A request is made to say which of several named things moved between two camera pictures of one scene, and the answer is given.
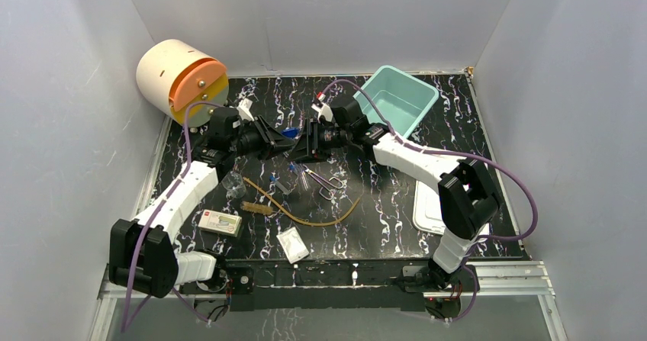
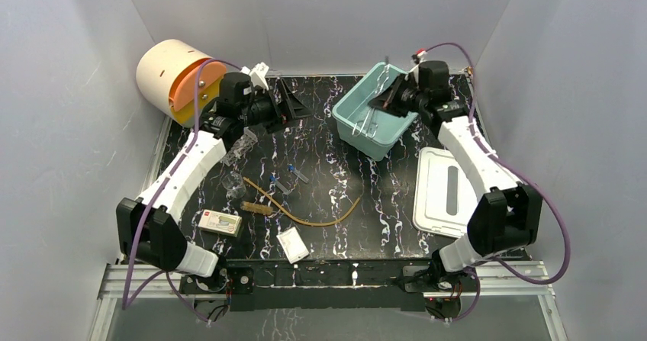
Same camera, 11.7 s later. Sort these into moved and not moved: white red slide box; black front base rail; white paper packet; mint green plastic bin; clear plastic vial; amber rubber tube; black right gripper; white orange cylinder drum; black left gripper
Moved: black left gripper; black right gripper; mint green plastic bin
Not moved: white paper packet; amber rubber tube; clear plastic vial; white orange cylinder drum; white red slide box; black front base rail
